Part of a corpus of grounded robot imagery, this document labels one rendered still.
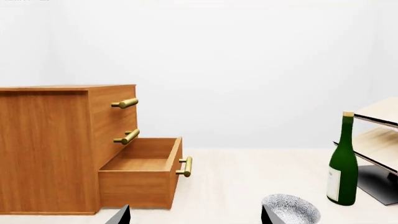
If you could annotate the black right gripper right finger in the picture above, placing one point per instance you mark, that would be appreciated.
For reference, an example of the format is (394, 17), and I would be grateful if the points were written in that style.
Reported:
(270, 217)

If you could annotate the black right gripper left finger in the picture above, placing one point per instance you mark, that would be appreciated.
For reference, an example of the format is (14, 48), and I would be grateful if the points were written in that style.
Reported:
(121, 217)

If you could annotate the open wooden bottom drawer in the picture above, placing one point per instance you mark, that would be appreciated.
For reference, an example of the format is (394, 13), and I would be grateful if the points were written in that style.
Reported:
(140, 182)

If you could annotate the wooden drawer cabinet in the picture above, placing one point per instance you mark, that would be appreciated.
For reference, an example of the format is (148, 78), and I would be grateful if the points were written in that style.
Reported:
(49, 149)

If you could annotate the patterned white blue bowl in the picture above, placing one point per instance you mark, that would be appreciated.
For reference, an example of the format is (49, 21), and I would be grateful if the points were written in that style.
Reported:
(295, 207)

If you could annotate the green wine bottle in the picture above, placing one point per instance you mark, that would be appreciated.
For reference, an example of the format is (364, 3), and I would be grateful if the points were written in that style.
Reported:
(343, 163)

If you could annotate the wooden tiered shelf rack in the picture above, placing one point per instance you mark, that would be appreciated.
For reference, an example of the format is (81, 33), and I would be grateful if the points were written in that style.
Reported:
(377, 151)

